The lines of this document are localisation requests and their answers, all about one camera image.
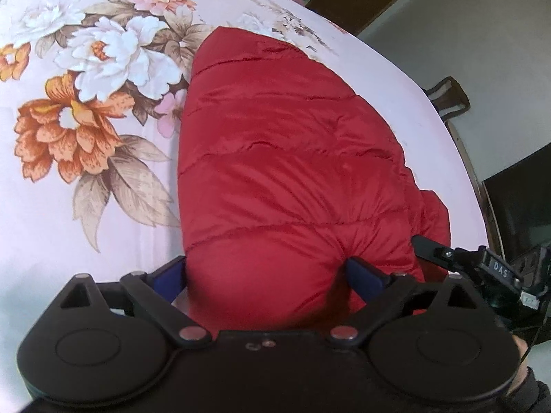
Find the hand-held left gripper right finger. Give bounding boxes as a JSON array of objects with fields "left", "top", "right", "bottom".
[{"left": 329, "top": 256, "right": 480, "bottom": 348}]

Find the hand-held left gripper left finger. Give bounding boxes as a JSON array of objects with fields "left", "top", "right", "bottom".
[{"left": 60, "top": 256, "right": 211, "bottom": 349}]

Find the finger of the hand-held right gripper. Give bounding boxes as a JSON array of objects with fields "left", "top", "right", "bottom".
[{"left": 411, "top": 234, "right": 483, "bottom": 275}]

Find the red puffer jacket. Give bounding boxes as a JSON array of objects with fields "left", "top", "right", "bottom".
[{"left": 176, "top": 26, "right": 453, "bottom": 333}]

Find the person's right forearm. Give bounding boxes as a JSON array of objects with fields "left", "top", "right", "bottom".
[{"left": 505, "top": 365, "right": 551, "bottom": 413}]

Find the person's right hand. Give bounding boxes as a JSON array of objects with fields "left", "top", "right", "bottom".
[{"left": 513, "top": 336, "right": 535, "bottom": 371}]

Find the black television screen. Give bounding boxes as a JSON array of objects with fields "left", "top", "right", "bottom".
[{"left": 481, "top": 155, "right": 551, "bottom": 267}]

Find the floral bedsheet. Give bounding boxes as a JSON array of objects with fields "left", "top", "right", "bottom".
[{"left": 0, "top": 0, "right": 496, "bottom": 396}]

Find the wooden chair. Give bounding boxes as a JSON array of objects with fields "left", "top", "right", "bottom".
[{"left": 423, "top": 76, "right": 471, "bottom": 118}]

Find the wooden bed frame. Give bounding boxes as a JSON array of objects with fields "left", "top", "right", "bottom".
[{"left": 445, "top": 118, "right": 505, "bottom": 261}]

